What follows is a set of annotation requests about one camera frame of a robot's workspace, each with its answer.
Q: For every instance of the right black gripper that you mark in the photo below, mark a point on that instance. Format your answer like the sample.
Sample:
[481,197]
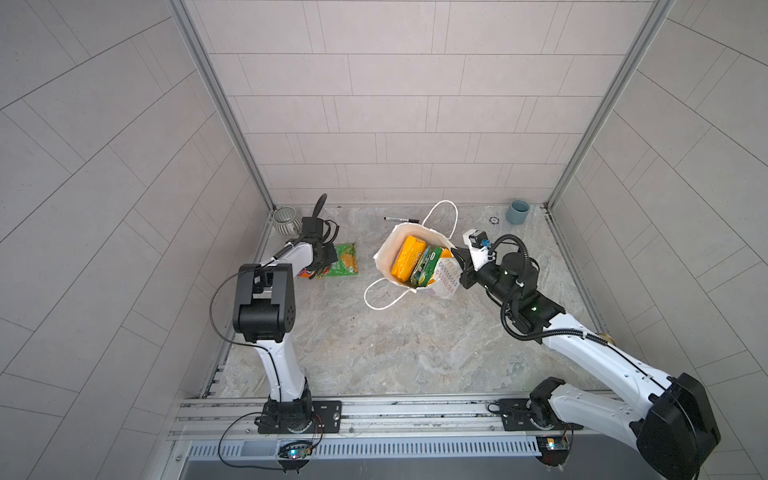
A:
[468,273]

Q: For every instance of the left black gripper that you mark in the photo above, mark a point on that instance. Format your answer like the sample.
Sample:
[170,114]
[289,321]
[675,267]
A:
[330,256]

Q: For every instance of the green chip snack bag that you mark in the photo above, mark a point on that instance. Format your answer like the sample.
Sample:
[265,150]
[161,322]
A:
[346,263]

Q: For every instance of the white printed paper bag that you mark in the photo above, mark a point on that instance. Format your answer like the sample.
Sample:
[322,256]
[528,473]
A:
[445,280]

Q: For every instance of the green Savoria snack pack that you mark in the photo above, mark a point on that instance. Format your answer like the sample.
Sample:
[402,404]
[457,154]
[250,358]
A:
[425,266]

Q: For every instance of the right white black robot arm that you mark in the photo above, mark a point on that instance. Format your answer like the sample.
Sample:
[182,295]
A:
[667,419]

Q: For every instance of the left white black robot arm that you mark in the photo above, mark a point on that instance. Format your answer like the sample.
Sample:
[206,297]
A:
[265,312]

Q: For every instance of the striped ceramic mug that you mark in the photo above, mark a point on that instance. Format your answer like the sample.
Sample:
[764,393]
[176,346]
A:
[287,222]

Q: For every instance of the teal ceramic cup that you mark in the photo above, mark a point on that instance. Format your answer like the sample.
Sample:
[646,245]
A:
[517,212]

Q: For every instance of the yellow snack package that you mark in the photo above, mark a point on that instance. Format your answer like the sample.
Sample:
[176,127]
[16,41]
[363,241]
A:
[407,258]

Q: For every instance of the black white marker pen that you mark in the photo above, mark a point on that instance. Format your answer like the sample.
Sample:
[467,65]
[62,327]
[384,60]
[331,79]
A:
[401,220]

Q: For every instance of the right circuit board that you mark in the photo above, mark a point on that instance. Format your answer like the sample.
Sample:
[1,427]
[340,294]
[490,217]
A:
[554,451]

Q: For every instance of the left green circuit board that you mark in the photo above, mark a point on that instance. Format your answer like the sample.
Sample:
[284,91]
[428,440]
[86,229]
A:
[296,451]

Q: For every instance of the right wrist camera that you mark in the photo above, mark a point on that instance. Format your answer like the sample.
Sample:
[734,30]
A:
[478,245]

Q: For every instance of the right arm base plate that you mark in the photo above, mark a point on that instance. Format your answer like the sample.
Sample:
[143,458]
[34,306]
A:
[516,415]

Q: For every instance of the aluminium mounting rail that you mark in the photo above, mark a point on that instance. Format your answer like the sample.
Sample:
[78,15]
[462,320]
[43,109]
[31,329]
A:
[413,416]

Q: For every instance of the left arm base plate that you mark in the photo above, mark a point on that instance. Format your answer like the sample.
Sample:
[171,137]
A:
[300,417]

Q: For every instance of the left aluminium corner post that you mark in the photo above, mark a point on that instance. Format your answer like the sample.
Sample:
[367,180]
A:
[181,15]

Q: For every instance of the aluminium corner post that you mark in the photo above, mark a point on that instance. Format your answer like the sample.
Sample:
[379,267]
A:
[181,15]
[647,32]

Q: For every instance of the right aluminium corner post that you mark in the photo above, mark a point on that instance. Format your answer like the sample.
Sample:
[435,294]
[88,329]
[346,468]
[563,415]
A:
[647,32]

